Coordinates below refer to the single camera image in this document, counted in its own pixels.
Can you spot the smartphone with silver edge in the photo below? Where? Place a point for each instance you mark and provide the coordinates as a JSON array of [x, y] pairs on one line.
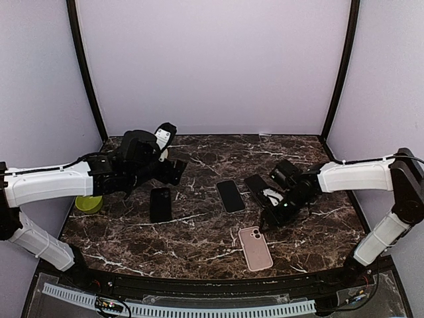
[[230, 196]]

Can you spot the dark smartphone on table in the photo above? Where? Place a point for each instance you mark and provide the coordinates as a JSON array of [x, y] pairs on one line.
[[256, 185]]

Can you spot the small circuit board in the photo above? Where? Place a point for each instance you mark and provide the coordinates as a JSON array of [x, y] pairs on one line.
[[108, 305]]

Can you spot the yellow green bowl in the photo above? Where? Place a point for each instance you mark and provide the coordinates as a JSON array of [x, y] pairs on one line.
[[89, 204]]

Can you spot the right black frame post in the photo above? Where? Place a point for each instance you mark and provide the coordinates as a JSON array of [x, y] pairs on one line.
[[343, 68]]

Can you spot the white slotted cable duct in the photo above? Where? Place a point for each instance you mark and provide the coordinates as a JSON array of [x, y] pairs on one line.
[[132, 309]]

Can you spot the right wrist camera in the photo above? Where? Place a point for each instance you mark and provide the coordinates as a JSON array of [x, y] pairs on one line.
[[272, 196]]

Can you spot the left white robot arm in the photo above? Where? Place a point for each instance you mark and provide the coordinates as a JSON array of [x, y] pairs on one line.
[[140, 157]]

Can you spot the black frame post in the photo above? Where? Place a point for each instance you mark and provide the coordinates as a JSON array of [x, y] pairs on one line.
[[75, 28], [343, 68]]

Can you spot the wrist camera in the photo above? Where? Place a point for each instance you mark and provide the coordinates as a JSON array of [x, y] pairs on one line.
[[272, 196], [165, 134]]

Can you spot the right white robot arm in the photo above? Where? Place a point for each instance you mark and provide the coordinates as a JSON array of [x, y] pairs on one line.
[[399, 173]]

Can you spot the black phone case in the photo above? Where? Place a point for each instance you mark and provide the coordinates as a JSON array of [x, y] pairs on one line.
[[160, 205]]

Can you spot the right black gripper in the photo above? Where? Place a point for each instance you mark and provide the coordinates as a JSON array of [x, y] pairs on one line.
[[274, 219]]

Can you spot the left black frame post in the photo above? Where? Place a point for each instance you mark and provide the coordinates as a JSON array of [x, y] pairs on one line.
[[75, 28]]

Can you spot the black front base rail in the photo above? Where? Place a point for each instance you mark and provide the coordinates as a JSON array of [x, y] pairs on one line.
[[135, 287]]

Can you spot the pink silicone phone case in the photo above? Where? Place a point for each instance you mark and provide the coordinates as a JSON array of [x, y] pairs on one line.
[[255, 249]]

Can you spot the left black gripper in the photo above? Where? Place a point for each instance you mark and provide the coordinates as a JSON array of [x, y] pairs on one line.
[[174, 179]]

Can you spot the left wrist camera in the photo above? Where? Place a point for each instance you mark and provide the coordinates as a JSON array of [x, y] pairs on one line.
[[165, 134]]

